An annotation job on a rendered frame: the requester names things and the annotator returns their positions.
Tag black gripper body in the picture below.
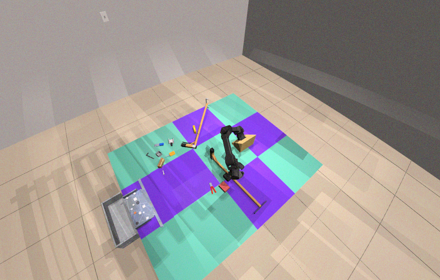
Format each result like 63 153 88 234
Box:
223 162 244 182

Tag long tan wooden pole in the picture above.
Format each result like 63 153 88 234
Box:
210 148 267 214

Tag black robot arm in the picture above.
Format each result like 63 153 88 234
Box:
220 125 246 180

